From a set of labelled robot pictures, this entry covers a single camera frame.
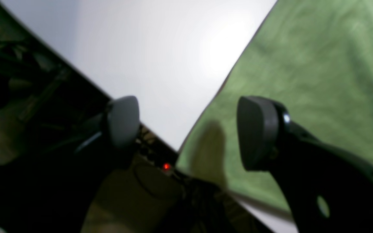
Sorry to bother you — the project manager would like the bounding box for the black power strip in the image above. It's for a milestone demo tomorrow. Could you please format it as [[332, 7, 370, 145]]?
[[136, 124, 178, 176]]

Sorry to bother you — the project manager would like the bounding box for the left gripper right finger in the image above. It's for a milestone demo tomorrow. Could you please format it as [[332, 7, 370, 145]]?
[[237, 96, 373, 233]]

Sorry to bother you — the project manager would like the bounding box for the olive green t-shirt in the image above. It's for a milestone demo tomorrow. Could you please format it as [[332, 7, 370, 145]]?
[[176, 0, 373, 212]]

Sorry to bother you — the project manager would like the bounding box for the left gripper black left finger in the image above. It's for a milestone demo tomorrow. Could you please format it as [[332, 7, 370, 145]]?
[[0, 96, 140, 233]]

